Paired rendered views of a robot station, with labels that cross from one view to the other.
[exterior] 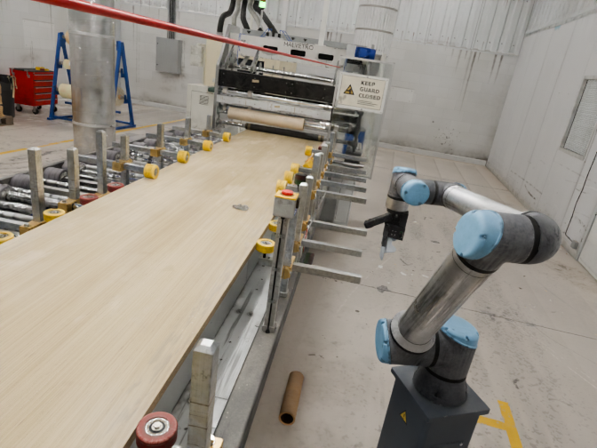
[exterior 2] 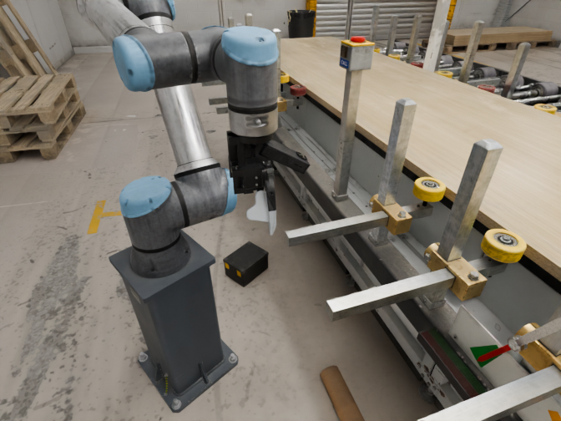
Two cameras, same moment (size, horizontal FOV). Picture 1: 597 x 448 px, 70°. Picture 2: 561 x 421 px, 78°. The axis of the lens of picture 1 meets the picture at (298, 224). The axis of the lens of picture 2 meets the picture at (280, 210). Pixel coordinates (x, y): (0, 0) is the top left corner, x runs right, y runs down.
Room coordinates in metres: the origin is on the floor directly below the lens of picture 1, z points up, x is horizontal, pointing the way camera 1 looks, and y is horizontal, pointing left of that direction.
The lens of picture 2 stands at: (2.22, -0.59, 1.39)
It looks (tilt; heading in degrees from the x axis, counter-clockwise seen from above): 35 degrees down; 156
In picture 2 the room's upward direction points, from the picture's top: straight up
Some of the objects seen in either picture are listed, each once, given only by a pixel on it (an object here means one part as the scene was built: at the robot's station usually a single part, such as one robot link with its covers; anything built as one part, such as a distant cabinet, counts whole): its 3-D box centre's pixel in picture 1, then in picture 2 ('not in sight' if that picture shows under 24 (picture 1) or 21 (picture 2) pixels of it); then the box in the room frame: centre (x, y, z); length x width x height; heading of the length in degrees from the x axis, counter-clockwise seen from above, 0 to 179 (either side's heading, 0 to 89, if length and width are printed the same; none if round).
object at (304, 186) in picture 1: (297, 232); (452, 242); (1.84, 0.00, 0.89); 0.03 x 0.03 x 0.48; 84
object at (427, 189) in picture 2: (264, 253); (426, 200); (1.64, 0.12, 0.85); 0.08 x 0.08 x 0.11
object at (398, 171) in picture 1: (402, 182); (250, 69); (1.63, -0.38, 1.25); 0.10 x 0.09 x 0.12; 7
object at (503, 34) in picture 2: not in sight; (491, 35); (-3.35, 6.78, 0.23); 2.41 x 0.77 x 0.17; 82
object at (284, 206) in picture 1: (285, 204); (356, 56); (1.33, 0.05, 1.18); 0.07 x 0.07 x 0.08; 84
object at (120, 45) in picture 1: (91, 81); not in sight; (8.18, 4.21, 0.78); 1.30 x 0.85 x 1.55; 80
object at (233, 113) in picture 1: (285, 121); not in sight; (4.49, 0.29, 1.05); 1.43 x 0.12 x 0.12; 84
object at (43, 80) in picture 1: (35, 90); not in sight; (8.50, 5.52, 0.41); 0.76 x 0.48 x 0.81; 177
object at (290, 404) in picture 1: (291, 396); (346, 408); (1.73, -0.10, 0.04); 0.30 x 0.08 x 0.08; 174
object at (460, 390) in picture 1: (441, 376); (159, 246); (1.28, -0.59, 0.65); 0.19 x 0.19 x 0.10
